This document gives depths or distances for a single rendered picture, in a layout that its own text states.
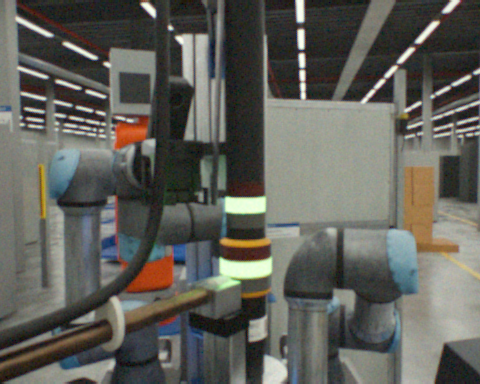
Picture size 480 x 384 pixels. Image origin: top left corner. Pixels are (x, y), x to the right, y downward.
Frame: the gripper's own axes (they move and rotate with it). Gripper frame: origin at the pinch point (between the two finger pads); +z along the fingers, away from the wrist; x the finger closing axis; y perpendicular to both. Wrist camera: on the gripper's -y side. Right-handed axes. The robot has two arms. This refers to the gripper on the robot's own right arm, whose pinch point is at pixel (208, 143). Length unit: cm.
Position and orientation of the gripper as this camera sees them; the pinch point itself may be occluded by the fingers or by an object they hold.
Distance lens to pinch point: 42.6
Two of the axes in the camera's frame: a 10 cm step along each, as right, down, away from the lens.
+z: 4.5, 0.4, -8.9
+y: 0.1, 10.0, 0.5
